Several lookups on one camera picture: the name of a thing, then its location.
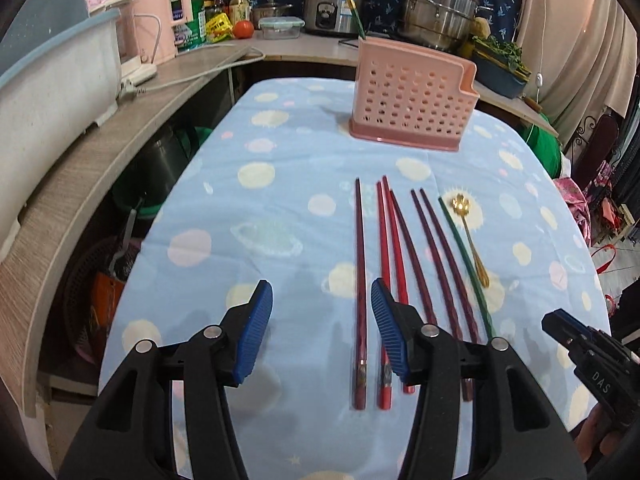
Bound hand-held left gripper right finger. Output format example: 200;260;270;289
370;277;587;480

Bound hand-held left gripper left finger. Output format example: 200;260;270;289
59;279;275;480

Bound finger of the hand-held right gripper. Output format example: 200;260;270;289
542;310;581;358

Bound dark maroon chopstick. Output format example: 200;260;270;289
420;188;480;343
352;177;369;411
410;188;466;341
389;189;474;402

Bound green chopstick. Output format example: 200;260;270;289
438;197;497;340
342;0;367;41

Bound gold spoon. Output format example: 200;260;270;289
450;193;491;288

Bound pink perforated utensil holder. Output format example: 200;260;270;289
348;37;481;154

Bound person's right hand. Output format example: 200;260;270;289
574;402;621;466

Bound blue planet-print tablecloth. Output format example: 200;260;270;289
97;77;619;480

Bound pink floral cloth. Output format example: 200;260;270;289
559;175;597;242

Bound green sack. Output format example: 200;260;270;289
519;121;567;182

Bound dark wooden chair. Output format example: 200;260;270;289
570;109;627;192

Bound wooden side counter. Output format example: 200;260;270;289
0;35;266;403

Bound blue bowl of greens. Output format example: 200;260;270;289
469;35;532;100

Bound white power strip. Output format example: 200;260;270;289
120;55;159;87

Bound beige curtain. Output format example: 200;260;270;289
479;0;627;147

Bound clear lidded food container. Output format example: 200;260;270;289
258;16;305;41

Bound yellow seasoning packet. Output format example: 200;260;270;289
205;12;235;44

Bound white dish bin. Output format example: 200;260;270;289
0;0;124;262

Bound small lidded steel pot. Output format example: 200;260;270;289
251;0;294;29

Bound stacked steel steamer pot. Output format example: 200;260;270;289
397;0;494;54

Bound pink electric kettle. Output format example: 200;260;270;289
132;0;194;64

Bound steel rice cooker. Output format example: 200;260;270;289
302;0;371;39

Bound white cord switch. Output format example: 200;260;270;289
534;0;547;107

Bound white power cable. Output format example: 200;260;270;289
122;42;266;97

